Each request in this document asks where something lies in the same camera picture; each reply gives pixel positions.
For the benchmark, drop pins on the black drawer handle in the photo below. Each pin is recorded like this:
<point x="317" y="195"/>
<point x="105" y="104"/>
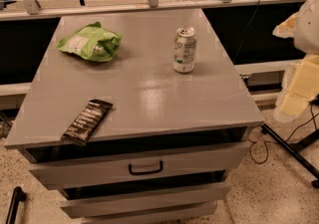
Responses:
<point x="138" y="170"/>

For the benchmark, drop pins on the green rice chip bag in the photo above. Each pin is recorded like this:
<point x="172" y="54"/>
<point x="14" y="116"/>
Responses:
<point x="92" y="43"/>

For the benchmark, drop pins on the grey drawer cabinet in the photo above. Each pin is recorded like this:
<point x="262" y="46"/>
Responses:
<point x="154" y="106"/>

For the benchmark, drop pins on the black floor stand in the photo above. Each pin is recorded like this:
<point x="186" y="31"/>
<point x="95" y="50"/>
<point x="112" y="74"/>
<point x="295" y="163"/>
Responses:
<point x="294" y="149"/>

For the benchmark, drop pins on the white green soda can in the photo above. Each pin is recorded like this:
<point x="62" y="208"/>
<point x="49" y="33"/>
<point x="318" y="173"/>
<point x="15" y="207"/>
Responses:
<point x="185" y="43"/>

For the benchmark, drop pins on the dark brown snack bar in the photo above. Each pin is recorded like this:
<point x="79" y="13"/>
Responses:
<point x="88" y="120"/>

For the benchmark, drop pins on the black bar bottom left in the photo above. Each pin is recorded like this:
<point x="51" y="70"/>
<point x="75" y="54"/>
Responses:
<point x="18" y="196"/>

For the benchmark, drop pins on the grey drawer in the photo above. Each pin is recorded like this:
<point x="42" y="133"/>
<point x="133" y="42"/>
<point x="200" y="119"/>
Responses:
<point x="114" y="168"/>
<point x="157" y="215"/>
<point x="146" y="200"/>

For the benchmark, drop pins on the top grey drawer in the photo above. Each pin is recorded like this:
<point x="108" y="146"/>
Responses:
<point x="114" y="168"/>

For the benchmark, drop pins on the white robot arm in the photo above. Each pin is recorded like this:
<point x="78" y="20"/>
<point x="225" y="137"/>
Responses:
<point x="300" y="85"/>

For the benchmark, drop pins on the bottom grey drawer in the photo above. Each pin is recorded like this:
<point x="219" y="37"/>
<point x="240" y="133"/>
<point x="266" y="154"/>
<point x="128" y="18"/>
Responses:
<point x="157" y="215"/>

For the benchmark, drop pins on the middle grey drawer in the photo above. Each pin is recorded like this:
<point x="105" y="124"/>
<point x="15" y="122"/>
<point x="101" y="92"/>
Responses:
<point x="146" y="200"/>

